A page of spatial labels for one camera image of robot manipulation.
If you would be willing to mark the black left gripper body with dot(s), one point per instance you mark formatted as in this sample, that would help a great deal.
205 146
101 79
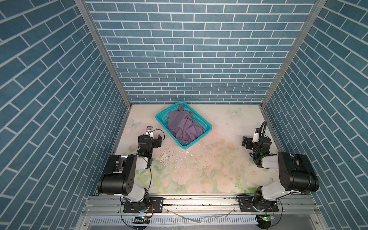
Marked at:
155 141

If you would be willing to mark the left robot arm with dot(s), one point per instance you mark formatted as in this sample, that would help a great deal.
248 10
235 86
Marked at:
118 177

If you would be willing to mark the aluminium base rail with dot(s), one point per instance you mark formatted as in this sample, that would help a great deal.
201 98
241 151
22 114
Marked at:
202 204

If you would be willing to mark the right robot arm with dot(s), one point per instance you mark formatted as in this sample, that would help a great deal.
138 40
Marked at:
296 174

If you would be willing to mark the teal plastic basket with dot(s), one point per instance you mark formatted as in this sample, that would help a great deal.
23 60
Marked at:
163 117

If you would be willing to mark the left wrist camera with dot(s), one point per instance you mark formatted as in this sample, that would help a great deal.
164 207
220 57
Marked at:
149 131

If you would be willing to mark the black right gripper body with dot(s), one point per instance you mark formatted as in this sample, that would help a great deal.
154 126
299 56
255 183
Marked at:
248 141

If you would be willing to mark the right corner aluminium post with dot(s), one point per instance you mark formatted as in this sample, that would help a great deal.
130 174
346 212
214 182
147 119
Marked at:
315 10

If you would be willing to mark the white slotted cable duct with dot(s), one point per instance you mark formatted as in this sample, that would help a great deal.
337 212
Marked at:
174 220

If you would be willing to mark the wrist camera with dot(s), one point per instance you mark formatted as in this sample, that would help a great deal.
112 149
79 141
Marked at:
149 131
256 135

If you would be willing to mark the corner aluminium post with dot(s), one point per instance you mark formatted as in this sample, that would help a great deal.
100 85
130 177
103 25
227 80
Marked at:
315 10
87 17

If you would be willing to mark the purple trousers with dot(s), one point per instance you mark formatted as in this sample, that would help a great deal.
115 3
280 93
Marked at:
182 127

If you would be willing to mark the left corner aluminium post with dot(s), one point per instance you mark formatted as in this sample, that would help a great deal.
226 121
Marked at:
87 17

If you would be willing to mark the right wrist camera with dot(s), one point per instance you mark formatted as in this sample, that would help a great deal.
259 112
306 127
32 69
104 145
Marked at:
256 135

